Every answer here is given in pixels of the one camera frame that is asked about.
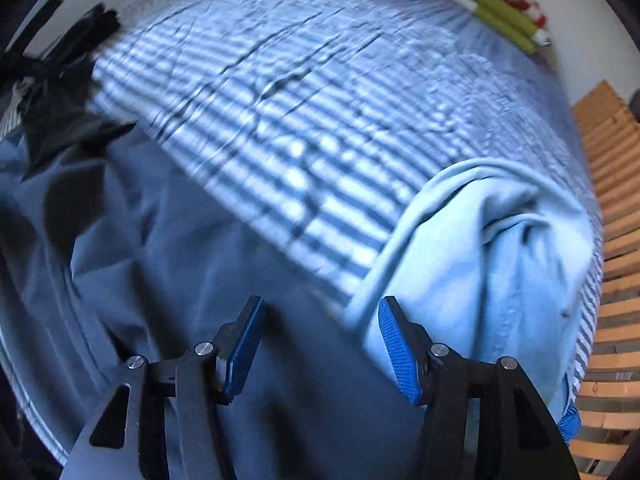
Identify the blue white striped quilt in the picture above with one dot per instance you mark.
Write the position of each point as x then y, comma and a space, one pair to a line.
310, 110

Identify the bright blue knit garment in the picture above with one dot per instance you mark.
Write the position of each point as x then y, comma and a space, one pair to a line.
570, 425

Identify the navy pants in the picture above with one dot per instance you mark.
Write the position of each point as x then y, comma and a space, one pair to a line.
175, 270

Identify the wooden slatted partition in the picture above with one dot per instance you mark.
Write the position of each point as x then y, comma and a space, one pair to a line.
620, 310

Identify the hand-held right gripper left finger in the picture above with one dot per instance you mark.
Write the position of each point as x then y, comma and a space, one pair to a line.
245, 355

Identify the green patterned folded quilt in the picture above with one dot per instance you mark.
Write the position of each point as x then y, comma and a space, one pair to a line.
500, 15

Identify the light blue garment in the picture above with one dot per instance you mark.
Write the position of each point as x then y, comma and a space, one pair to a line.
490, 260

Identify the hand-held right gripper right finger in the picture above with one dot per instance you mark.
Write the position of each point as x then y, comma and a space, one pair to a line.
395, 355

